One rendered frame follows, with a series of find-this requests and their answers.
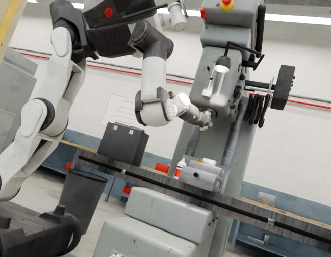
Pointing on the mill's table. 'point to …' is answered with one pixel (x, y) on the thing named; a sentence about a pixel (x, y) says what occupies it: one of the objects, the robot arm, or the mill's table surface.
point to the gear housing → (239, 31)
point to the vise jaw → (206, 168)
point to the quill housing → (225, 98)
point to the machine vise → (213, 181)
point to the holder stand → (123, 143)
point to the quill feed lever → (236, 96)
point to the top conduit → (260, 28)
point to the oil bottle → (179, 169)
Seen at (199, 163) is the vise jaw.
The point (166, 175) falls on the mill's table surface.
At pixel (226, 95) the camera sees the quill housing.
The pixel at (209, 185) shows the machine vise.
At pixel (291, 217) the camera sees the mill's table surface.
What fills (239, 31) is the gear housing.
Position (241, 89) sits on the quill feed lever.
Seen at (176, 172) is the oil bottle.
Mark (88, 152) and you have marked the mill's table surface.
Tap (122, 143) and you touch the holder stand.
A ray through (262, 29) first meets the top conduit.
